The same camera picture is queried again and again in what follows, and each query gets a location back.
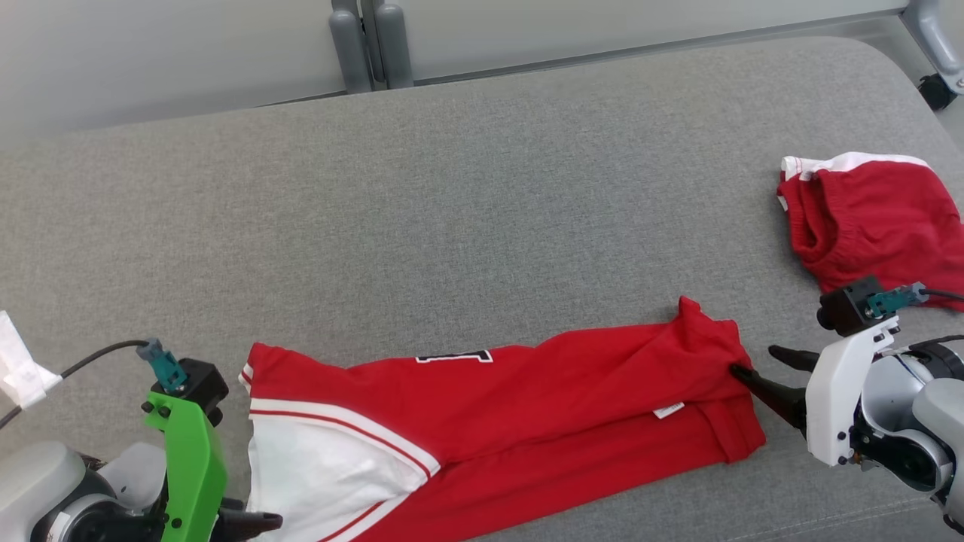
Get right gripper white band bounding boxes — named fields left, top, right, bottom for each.
left=728, top=315, right=901, bottom=468

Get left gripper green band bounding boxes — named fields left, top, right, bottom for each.
left=142, top=389, right=284, bottom=542

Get red shorts white trim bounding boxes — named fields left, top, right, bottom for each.
left=776, top=151, right=964, bottom=314

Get red jersey white stripes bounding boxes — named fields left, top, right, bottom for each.
left=239, top=295, right=768, bottom=542

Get black caster wheel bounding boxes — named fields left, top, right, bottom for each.
left=917, top=72, right=958, bottom=113

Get grey partition foot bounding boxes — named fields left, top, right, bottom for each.
left=899, top=0, right=964, bottom=96

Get teal right camera connector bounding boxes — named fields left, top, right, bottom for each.
left=865, top=282, right=929, bottom=318

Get teal camera connector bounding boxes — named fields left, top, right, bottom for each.
left=135, top=338, right=190, bottom=393
left=865, top=282, right=929, bottom=318

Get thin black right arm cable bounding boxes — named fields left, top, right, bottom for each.
left=906, top=333, right=964, bottom=353

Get teal left camera connector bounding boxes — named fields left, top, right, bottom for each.
left=135, top=338, right=190, bottom=393

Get black left camera cable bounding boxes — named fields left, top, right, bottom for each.
left=0, top=340, right=152, bottom=431

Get white cable tag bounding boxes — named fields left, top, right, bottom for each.
left=0, top=309, right=62, bottom=411

